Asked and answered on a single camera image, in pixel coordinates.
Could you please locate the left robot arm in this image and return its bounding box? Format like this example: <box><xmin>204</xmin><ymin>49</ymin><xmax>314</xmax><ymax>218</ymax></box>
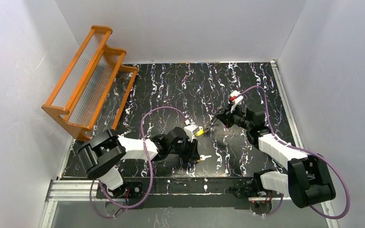
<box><xmin>77</xmin><ymin>124</ymin><xmax>202</xmax><ymax>194</ymax></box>

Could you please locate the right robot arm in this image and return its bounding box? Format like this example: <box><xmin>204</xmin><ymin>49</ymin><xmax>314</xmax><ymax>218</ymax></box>
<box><xmin>211</xmin><ymin>106</ymin><xmax>336</xmax><ymax>208</ymax></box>

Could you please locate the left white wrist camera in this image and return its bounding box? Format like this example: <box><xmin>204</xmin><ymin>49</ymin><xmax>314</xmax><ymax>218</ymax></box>
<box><xmin>183</xmin><ymin>120</ymin><xmax>203</xmax><ymax>138</ymax></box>

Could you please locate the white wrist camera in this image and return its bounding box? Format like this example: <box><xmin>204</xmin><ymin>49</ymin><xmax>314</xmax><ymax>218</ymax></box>
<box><xmin>183</xmin><ymin>120</ymin><xmax>203</xmax><ymax>138</ymax></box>
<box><xmin>229</xmin><ymin>90</ymin><xmax>243</xmax><ymax>113</ymax></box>

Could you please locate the yellow tagged key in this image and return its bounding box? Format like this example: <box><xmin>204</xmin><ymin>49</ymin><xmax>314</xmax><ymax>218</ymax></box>
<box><xmin>197</xmin><ymin>154</ymin><xmax>212</xmax><ymax>162</ymax></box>
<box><xmin>195</xmin><ymin>129</ymin><xmax>205</xmax><ymax>136</ymax></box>

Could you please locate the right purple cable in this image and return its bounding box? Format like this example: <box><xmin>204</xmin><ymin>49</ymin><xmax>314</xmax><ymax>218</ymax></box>
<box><xmin>237</xmin><ymin>85</ymin><xmax>351</xmax><ymax>220</ymax></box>

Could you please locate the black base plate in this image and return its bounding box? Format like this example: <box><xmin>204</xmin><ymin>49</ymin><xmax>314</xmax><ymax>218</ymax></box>
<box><xmin>96</xmin><ymin>177</ymin><xmax>273</xmax><ymax>210</ymax></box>

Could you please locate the orange wooden rack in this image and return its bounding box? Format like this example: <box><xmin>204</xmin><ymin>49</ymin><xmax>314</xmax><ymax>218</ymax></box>
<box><xmin>41</xmin><ymin>25</ymin><xmax>138</xmax><ymax>141</ymax></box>

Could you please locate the white keyring holder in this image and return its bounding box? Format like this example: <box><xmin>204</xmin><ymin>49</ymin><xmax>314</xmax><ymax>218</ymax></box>
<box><xmin>203</xmin><ymin>116</ymin><xmax>217</xmax><ymax>132</ymax></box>

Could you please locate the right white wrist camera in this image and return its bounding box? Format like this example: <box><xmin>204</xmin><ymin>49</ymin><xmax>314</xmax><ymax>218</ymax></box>
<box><xmin>229</xmin><ymin>90</ymin><xmax>243</xmax><ymax>113</ymax></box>

